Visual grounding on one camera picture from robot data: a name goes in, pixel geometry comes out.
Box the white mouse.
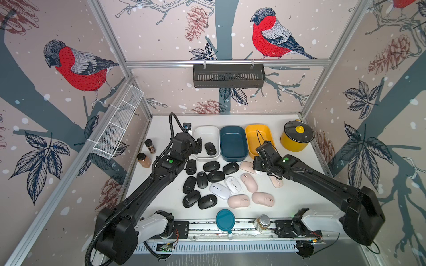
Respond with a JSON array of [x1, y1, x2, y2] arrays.
[[209, 183, 231, 200], [225, 176, 242, 194]]

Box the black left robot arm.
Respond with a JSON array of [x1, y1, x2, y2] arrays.
[[84, 124, 201, 266]]

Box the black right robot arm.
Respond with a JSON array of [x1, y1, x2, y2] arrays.
[[254, 141, 386, 246]]

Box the white storage box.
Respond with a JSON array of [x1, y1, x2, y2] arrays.
[[193, 126, 221, 162]]

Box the yellow storage box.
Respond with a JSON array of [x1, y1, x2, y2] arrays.
[[245, 124, 275, 159]]

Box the teal storage box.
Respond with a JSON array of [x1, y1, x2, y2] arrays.
[[220, 126, 249, 162]]

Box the pink mouse top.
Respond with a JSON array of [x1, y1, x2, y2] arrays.
[[240, 161, 260, 175]]

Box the pink mouse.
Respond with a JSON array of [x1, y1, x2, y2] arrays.
[[251, 192, 275, 207], [227, 195, 250, 209], [240, 161, 260, 175], [269, 176, 284, 188], [240, 173, 258, 193]]

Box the yellow pot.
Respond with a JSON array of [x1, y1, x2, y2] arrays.
[[280, 120, 315, 152]]

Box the pink mouse far right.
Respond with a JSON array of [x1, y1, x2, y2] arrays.
[[269, 176, 284, 188]]

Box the pink mouse centre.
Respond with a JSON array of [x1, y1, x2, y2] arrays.
[[240, 173, 258, 193]]

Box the black mouse centre small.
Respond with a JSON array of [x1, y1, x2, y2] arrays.
[[196, 171, 208, 189]]

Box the spice jar dark lid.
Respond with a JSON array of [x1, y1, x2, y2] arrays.
[[144, 139, 156, 154]]

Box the pink mouse bottom right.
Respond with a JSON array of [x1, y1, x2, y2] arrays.
[[251, 192, 275, 207]]

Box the spice jar brown contents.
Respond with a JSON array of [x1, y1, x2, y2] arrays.
[[137, 153, 152, 168]]

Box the glass lid yellow knob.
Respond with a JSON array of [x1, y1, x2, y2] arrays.
[[284, 120, 315, 143]]

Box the pink mouse bottom left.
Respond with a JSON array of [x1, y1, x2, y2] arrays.
[[227, 195, 250, 209]]

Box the glass jar silver lid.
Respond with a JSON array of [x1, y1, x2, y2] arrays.
[[253, 214, 271, 232]]

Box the teal round lid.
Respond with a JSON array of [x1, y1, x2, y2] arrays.
[[215, 209, 235, 240]]

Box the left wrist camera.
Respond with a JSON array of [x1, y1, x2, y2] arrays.
[[183, 123, 191, 132]]

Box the black hanging wire basket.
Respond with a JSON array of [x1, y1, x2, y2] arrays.
[[193, 64, 266, 89]]

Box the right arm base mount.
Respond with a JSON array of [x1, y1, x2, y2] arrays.
[[274, 208, 322, 239]]

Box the white wire mesh shelf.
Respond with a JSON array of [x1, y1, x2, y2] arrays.
[[91, 83, 144, 160]]

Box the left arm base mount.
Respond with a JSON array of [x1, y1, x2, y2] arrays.
[[174, 221, 190, 239]]

